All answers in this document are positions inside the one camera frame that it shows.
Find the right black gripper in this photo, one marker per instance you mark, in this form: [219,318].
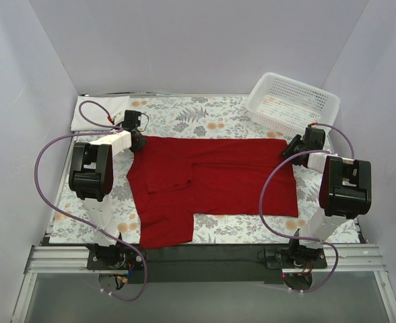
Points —
[291,150]

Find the red t-shirt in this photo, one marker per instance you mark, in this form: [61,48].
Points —
[172,180]

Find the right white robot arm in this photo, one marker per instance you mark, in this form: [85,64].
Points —
[346,186]

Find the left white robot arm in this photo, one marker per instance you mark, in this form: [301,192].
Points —
[91,174]

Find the folded white t-shirt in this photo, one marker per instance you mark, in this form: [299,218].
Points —
[111,105]

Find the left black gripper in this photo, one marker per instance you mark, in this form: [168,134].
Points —
[138,142]

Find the white plastic basket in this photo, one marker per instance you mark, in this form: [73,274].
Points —
[287,106]

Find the floral patterned table mat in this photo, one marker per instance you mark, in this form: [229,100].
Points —
[209,117]

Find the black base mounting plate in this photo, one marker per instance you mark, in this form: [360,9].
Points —
[190,263]

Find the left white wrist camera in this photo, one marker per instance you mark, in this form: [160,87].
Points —
[117,119]

